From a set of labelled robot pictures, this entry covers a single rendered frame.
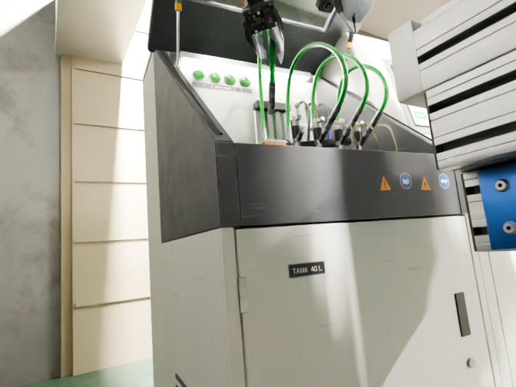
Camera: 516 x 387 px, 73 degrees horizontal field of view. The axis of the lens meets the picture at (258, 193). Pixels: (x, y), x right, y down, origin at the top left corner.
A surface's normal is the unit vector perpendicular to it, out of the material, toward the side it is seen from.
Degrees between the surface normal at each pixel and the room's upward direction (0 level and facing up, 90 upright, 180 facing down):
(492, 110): 90
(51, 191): 90
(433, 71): 90
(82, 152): 90
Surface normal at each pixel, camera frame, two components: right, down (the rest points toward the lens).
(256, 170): 0.43, -0.18
